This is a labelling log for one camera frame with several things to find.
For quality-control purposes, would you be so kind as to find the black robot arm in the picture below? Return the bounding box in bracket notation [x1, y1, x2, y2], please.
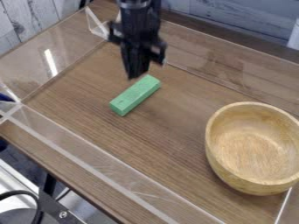
[106, 0, 166, 80]

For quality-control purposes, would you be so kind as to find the clear acrylic tray wall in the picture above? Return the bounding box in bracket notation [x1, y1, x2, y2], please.
[0, 94, 224, 224]

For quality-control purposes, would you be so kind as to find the black cable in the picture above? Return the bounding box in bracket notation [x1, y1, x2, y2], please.
[0, 190, 45, 224]

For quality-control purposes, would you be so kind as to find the light wooden bowl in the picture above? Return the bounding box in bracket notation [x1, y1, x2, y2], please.
[204, 101, 299, 195]

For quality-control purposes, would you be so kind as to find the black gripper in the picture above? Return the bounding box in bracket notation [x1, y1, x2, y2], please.
[108, 1, 166, 80]

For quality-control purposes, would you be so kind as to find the green rectangular block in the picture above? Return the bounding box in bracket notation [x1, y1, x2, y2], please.
[109, 74, 161, 116]

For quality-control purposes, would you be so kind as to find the clear acrylic corner bracket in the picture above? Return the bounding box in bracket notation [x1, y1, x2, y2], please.
[85, 7, 108, 40]

